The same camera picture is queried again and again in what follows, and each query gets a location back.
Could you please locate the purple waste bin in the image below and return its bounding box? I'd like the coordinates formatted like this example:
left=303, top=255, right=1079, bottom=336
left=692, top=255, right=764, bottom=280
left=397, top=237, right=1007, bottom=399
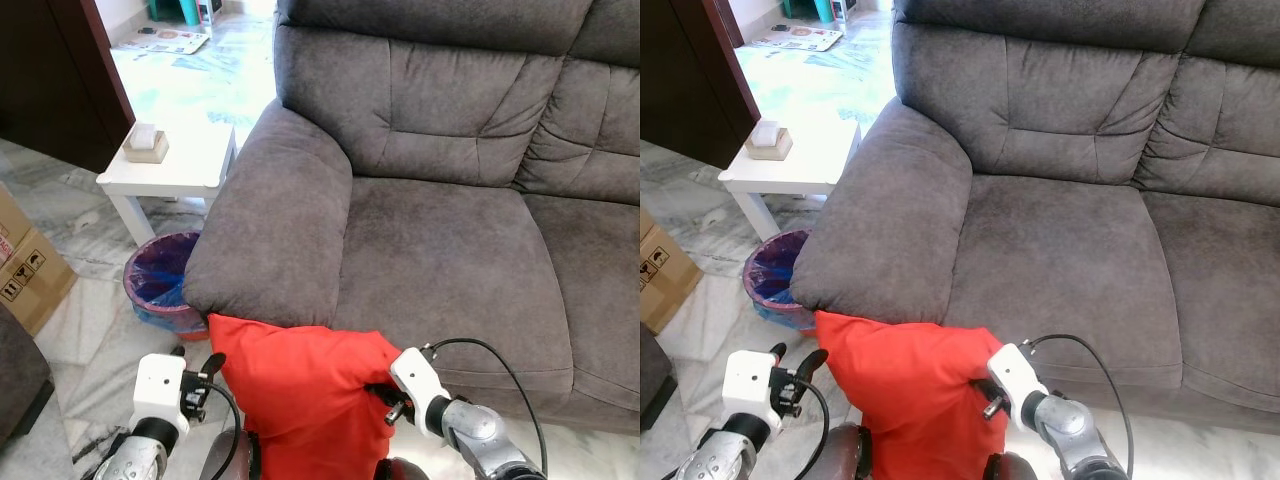
left=123, top=231, right=211, bottom=341
left=742, top=230, right=816, bottom=331

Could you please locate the red pillow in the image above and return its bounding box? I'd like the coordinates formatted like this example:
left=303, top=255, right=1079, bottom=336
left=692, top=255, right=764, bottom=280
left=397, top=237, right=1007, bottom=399
left=208, top=313, right=406, bottom=480
left=815, top=310, right=1006, bottom=480

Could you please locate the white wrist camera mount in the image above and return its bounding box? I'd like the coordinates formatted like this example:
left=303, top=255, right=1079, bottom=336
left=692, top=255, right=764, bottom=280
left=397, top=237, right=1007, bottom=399
left=722, top=350, right=781, bottom=426
left=988, top=343, right=1043, bottom=409
left=390, top=347, right=453, bottom=421
left=132, top=353, right=189, bottom=431

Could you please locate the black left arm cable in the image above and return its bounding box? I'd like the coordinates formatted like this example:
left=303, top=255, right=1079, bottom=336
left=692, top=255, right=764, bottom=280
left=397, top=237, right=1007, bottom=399
left=203, top=383, right=242, bottom=480
left=798, top=378, right=832, bottom=480

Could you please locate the blue bin liner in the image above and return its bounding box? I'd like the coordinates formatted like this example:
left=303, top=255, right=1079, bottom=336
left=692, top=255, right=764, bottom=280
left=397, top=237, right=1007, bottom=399
left=750, top=235, right=813, bottom=316
left=133, top=236, right=206, bottom=321

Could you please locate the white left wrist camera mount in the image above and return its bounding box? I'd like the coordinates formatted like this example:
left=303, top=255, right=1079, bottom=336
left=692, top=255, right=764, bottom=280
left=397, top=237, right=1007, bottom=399
left=132, top=353, right=189, bottom=431
left=722, top=350, right=781, bottom=426

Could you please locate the beige tissue box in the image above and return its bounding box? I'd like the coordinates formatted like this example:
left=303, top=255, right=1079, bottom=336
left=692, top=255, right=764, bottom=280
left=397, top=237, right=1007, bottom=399
left=122, top=122, right=170, bottom=164
left=745, top=120, right=794, bottom=162

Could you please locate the patterned floor mat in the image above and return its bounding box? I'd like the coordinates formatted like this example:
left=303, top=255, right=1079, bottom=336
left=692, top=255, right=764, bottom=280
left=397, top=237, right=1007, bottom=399
left=752, top=25, right=844, bottom=53
left=122, top=28, right=211, bottom=56

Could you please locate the white side table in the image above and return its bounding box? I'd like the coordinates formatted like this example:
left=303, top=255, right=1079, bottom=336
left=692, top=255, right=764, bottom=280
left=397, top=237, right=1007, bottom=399
left=97, top=120, right=237, bottom=248
left=718, top=118, right=861, bottom=241

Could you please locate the dark robot right leg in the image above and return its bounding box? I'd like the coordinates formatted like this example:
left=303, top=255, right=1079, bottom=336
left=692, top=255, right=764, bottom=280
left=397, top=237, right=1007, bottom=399
left=375, top=457, right=431, bottom=480
left=983, top=452, right=1039, bottom=480

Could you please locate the teal stool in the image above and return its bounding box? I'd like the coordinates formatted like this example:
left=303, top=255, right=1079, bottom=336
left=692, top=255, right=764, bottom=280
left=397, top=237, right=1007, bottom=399
left=150, top=0, right=201, bottom=26
left=782, top=0, right=836, bottom=23

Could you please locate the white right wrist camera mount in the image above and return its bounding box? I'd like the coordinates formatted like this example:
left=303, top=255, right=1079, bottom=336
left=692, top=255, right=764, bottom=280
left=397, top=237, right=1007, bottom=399
left=390, top=347, right=453, bottom=421
left=988, top=343, right=1043, bottom=409

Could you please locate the grey fabric sofa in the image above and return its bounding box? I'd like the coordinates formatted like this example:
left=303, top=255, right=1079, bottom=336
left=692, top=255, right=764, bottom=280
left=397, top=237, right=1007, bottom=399
left=790, top=0, right=1280, bottom=436
left=183, top=0, right=641, bottom=436

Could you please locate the dark wooden cabinet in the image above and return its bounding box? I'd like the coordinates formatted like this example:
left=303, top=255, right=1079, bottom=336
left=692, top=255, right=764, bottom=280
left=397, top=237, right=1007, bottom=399
left=640, top=0, right=746, bottom=169
left=0, top=0, right=136, bottom=173

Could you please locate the grey upholstered seat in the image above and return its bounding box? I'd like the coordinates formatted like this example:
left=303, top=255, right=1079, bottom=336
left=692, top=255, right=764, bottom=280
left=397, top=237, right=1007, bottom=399
left=0, top=305, right=54, bottom=446
left=640, top=320, right=677, bottom=431

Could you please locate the large cardboard box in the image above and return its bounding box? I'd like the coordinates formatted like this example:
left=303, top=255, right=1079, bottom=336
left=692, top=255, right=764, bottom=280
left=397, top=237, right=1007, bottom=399
left=0, top=182, right=78, bottom=336
left=640, top=208, right=703, bottom=335

